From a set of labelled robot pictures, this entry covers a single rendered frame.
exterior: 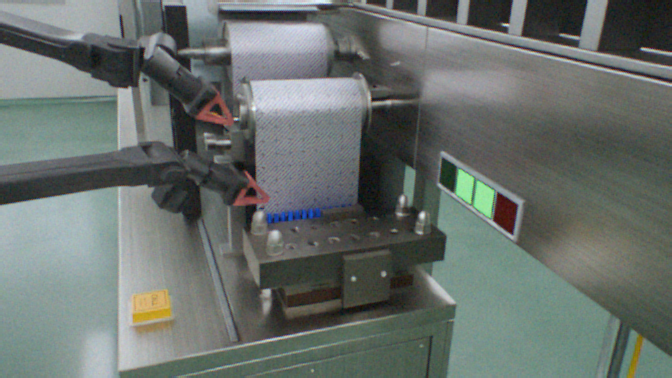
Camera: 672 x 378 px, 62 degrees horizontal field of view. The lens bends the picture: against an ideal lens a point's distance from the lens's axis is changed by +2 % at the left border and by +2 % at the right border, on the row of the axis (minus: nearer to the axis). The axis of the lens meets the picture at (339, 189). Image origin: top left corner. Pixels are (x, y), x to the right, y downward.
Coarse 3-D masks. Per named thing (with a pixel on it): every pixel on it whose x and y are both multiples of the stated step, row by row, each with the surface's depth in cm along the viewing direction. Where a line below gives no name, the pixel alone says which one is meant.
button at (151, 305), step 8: (136, 296) 110; (144, 296) 110; (152, 296) 110; (160, 296) 110; (136, 304) 108; (144, 304) 108; (152, 304) 108; (160, 304) 108; (168, 304) 108; (136, 312) 105; (144, 312) 106; (152, 312) 106; (160, 312) 107; (168, 312) 107; (136, 320) 106; (144, 320) 106
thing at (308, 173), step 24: (264, 144) 115; (288, 144) 117; (312, 144) 119; (336, 144) 121; (264, 168) 117; (288, 168) 119; (312, 168) 121; (336, 168) 123; (288, 192) 121; (312, 192) 124; (336, 192) 126
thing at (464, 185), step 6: (462, 174) 100; (462, 180) 101; (468, 180) 99; (456, 186) 103; (462, 186) 101; (468, 186) 99; (456, 192) 103; (462, 192) 101; (468, 192) 99; (468, 198) 99
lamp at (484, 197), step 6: (480, 186) 95; (486, 186) 94; (480, 192) 96; (486, 192) 94; (492, 192) 92; (480, 198) 96; (486, 198) 94; (492, 198) 93; (474, 204) 98; (480, 204) 96; (486, 204) 94; (480, 210) 96; (486, 210) 94
